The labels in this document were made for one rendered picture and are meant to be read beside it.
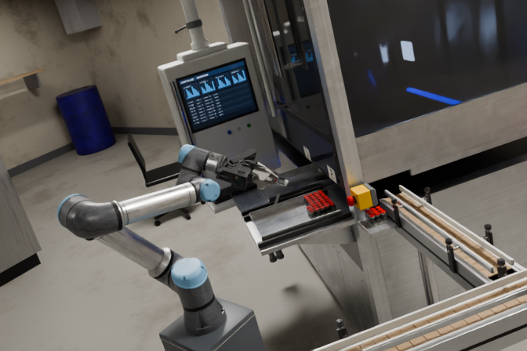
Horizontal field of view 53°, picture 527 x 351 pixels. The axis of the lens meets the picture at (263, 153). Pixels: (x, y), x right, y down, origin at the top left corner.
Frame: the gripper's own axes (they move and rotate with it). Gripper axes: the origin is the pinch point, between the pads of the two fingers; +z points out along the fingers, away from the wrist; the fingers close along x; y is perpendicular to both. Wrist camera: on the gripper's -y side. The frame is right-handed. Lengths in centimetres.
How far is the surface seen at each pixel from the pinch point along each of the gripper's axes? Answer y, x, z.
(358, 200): -10.1, -8.3, 31.1
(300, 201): -30, -41, 8
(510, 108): -64, 13, 79
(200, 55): -91, -23, -68
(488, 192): -46, -17, 83
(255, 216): -17.3, -45.8, -8.6
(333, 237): -13.7, -37.8, 26.7
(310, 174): -60, -53, 7
